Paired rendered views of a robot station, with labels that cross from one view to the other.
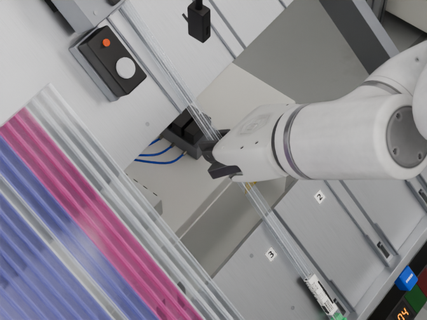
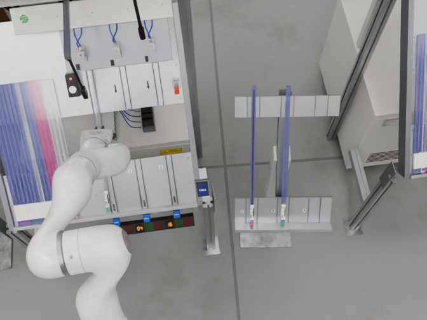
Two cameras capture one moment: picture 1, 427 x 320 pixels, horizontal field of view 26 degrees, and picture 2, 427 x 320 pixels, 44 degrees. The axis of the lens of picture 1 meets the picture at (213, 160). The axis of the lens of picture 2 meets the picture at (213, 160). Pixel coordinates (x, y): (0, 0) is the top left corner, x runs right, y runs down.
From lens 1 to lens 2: 1.15 m
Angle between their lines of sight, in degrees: 23
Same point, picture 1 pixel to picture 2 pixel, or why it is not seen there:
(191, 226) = not seen: hidden behind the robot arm
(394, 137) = not seen: hidden behind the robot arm
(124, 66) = (72, 89)
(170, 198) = (123, 138)
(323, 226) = (124, 180)
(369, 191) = (152, 182)
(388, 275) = (136, 211)
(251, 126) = (95, 132)
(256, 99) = (182, 127)
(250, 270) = not seen: hidden behind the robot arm
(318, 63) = (293, 134)
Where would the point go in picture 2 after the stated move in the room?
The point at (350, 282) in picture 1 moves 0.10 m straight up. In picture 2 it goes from (123, 203) to (119, 193)
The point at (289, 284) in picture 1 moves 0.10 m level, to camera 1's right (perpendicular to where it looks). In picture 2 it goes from (99, 187) to (118, 206)
